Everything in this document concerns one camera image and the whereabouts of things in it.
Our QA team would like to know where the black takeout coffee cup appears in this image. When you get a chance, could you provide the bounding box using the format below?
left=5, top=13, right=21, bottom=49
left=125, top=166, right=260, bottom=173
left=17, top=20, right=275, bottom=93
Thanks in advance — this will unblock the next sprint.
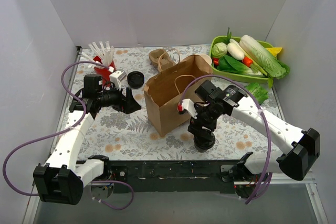
left=193, top=132, right=216, bottom=153

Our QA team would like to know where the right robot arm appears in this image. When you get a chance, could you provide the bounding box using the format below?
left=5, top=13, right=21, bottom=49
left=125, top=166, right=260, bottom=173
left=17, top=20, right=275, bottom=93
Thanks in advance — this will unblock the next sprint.
left=179, top=80, right=320, bottom=181

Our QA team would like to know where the brown paper bag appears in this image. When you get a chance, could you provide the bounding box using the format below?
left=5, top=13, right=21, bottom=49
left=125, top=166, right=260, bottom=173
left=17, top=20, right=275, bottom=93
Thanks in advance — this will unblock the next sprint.
left=144, top=55, right=213, bottom=137

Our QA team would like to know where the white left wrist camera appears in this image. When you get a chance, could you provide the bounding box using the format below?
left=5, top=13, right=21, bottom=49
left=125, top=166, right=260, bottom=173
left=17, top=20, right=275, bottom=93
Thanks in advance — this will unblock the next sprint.
left=108, top=67, right=127, bottom=91

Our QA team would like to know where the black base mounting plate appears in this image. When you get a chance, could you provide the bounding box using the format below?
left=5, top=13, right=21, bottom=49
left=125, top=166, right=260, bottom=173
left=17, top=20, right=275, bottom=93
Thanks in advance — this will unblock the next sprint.
left=93, top=159, right=238, bottom=194

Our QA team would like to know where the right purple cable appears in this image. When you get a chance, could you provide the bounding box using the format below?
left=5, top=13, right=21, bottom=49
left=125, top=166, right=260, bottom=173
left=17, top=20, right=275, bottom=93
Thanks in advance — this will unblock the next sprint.
left=177, top=74, right=274, bottom=205

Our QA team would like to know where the round green cabbage toy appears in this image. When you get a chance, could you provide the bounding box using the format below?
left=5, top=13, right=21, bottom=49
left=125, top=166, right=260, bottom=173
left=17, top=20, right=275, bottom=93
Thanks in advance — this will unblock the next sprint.
left=211, top=42, right=227, bottom=58

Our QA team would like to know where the small bok choy toy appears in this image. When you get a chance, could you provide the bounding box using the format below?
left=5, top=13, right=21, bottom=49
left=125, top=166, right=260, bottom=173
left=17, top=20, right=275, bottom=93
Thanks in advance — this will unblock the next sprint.
left=245, top=83, right=268, bottom=105

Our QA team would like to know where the white paper cup stack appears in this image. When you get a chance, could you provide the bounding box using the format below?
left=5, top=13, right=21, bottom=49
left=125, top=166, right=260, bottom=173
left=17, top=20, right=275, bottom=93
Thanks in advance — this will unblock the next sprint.
left=199, top=54, right=212, bottom=66

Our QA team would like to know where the floral patterned table mat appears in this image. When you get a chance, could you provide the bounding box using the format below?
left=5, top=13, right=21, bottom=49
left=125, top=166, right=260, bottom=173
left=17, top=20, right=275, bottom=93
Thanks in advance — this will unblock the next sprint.
left=56, top=46, right=294, bottom=161

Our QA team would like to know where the black plastic cup lids stack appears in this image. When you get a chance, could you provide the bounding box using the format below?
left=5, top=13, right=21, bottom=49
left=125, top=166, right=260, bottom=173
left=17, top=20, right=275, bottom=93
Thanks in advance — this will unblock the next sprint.
left=127, top=71, right=145, bottom=89

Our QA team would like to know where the aluminium frame rail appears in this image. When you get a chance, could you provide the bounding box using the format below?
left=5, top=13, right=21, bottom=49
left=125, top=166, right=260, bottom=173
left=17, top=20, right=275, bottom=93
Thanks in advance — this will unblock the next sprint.
left=22, top=162, right=329, bottom=224

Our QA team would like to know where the green vegetable tray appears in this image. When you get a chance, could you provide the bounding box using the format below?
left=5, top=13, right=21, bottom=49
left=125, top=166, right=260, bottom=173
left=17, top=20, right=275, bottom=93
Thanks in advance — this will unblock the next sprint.
left=209, top=36, right=269, bottom=84

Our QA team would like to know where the purple cable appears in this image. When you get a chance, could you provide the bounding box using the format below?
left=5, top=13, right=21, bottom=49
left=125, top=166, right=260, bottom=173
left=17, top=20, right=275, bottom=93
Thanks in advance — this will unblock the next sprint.
left=177, top=74, right=274, bottom=205
left=2, top=60, right=134, bottom=211

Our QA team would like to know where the brown pulp cup carrier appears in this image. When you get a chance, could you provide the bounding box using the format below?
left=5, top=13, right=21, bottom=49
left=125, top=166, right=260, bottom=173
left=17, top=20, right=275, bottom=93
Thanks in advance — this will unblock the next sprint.
left=149, top=49, right=176, bottom=72

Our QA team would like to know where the red plastic straw cup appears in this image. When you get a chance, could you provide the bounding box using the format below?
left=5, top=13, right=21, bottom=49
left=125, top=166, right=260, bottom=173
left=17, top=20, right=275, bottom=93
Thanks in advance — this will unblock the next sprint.
left=93, top=56, right=111, bottom=83

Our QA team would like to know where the green bok choy toy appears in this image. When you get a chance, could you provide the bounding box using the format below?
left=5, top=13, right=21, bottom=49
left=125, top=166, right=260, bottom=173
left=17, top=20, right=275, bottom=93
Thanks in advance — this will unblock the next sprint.
left=217, top=55, right=254, bottom=75

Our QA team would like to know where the orange carrot toy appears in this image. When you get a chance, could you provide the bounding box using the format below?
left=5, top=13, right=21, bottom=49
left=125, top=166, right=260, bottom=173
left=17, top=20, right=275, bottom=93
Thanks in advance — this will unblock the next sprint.
left=242, top=56, right=254, bottom=67

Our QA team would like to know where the yellow pepper toy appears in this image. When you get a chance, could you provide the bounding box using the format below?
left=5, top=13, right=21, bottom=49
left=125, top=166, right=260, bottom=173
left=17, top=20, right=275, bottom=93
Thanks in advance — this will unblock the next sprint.
left=266, top=47, right=282, bottom=58

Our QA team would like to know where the white radish toy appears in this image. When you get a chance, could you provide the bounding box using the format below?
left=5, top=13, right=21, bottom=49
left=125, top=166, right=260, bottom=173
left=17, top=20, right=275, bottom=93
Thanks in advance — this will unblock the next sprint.
left=227, top=39, right=245, bottom=61

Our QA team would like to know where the napa cabbage toy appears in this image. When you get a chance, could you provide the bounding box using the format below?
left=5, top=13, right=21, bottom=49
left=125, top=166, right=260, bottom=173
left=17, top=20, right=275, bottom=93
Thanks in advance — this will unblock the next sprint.
left=239, top=35, right=290, bottom=79

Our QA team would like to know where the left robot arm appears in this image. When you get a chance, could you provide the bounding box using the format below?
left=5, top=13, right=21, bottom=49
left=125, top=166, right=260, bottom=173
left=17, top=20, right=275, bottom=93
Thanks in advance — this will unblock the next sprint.
left=33, top=71, right=141, bottom=205

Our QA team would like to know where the white wrapped straws bundle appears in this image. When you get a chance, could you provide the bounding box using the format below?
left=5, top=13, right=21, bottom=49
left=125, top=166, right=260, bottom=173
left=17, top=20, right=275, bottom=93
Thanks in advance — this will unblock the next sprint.
left=82, top=41, right=116, bottom=71

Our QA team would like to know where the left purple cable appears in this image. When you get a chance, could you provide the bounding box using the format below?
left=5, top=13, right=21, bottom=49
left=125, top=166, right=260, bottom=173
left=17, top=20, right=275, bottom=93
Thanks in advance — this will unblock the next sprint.
left=2, top=60, right=134, bottom=211

